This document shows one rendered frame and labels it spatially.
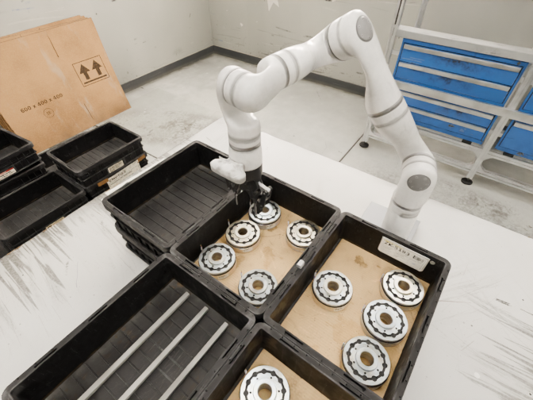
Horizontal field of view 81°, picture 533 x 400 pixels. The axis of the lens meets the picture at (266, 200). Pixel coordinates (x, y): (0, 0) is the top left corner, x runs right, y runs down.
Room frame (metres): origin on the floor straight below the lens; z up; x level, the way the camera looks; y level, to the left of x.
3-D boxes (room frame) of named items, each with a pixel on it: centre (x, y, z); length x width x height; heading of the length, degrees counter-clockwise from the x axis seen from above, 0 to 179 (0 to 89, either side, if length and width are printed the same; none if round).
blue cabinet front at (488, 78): (2.01, -1.20, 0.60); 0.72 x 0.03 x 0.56; 55
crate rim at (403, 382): (0.37, -0.22, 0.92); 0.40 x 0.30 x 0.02; 144
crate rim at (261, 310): (0.54, 0.02, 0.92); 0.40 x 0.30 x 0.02; 144
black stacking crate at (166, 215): (0.72, 0.26, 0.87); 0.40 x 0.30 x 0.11; 144
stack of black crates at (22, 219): (1.09, 1.17, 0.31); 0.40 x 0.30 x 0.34; 145
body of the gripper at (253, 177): (0.57, 0.05, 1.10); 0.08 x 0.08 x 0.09
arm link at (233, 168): (0.55, 0.06, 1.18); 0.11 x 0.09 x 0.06; 143
